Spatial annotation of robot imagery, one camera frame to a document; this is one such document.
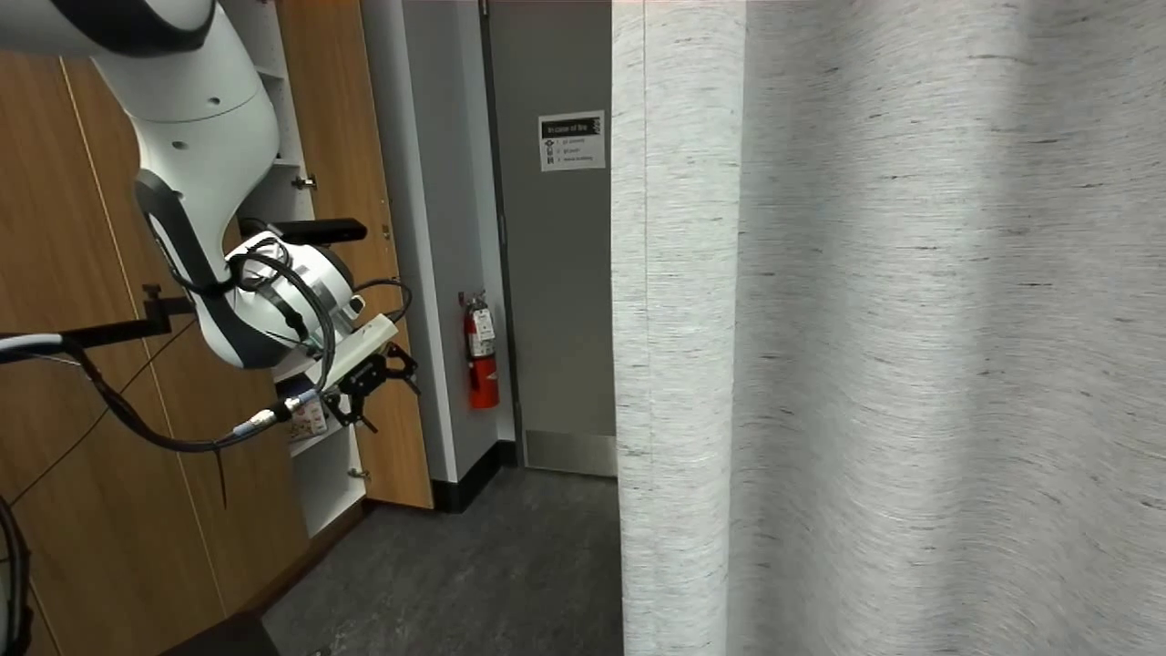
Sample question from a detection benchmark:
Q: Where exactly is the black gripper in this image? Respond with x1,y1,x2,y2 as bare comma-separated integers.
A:
329,344,425,438

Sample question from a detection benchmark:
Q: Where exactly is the grey white woven curtain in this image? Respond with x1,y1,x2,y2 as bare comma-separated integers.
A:
610,0,1166,656

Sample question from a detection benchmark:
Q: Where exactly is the red fire extinguisher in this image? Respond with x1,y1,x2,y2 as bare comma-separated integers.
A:
455,289,502,415

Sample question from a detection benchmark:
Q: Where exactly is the grey door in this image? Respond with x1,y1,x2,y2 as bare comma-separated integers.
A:
482,0,621,483

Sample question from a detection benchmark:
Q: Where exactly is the wooden door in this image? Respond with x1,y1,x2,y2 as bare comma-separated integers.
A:
275,0,436,515

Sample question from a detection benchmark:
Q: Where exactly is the wooden cabinet panel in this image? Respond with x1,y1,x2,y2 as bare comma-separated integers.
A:
0,47,314,656

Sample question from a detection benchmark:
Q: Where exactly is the white door sign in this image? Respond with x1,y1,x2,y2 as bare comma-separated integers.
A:
536,107,610,177

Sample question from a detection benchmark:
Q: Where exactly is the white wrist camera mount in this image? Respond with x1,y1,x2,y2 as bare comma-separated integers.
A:
314,310,405,395

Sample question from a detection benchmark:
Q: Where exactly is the grey door frame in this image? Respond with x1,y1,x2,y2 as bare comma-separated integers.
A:
359,0,527,518

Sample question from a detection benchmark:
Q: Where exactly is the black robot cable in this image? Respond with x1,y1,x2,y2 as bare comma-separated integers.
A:
68,249,419,460

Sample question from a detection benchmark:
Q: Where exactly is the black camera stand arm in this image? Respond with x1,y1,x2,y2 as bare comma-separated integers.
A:
0,215,371,370

